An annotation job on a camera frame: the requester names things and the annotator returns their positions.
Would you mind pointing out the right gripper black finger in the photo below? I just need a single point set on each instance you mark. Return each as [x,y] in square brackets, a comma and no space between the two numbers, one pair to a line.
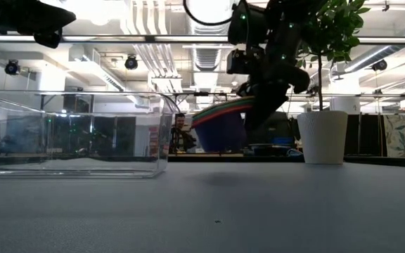
[265,109]

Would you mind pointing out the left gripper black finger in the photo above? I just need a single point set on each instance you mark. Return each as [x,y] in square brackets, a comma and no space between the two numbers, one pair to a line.
[60,15]

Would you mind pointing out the teal measuring cup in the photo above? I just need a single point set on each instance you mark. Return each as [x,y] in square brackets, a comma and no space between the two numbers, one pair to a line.
[223,107]

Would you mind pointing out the orange measuring cup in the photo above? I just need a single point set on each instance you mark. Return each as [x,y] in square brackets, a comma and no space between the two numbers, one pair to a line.
[223,112]

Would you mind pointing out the green measuring cup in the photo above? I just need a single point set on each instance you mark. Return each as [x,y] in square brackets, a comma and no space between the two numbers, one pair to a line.
[223,104]

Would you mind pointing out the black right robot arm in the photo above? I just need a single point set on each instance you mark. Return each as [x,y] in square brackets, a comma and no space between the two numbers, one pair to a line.
[283,35]

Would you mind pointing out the clear plastic basket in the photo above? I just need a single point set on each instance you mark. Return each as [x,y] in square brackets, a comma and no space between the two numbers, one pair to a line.
[72,140]

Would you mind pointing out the white ribbed plant pot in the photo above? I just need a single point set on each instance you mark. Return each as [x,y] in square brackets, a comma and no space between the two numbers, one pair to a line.
[322,137]

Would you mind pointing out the green potted tree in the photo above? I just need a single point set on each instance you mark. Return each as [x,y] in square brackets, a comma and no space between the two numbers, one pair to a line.
[329,28]

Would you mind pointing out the person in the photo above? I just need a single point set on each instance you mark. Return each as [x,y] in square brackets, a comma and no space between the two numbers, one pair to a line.
[180,135]

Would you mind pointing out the leaf print panel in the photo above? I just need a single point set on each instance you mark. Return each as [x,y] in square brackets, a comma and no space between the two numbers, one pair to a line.
[397,135]

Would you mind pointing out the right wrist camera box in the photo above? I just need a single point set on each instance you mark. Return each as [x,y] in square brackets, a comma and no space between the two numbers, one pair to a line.
[239,61]

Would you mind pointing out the black ceiling camera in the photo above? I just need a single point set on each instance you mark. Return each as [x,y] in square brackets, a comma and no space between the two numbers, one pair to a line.
[379,65]
[12,67]
[131,63]

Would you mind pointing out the silver ventilation duct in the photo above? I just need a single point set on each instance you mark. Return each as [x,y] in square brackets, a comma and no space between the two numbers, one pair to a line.
[206,58]

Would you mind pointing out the horizontal frame light bar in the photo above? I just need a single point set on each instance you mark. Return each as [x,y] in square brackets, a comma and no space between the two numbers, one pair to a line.
[153,38]

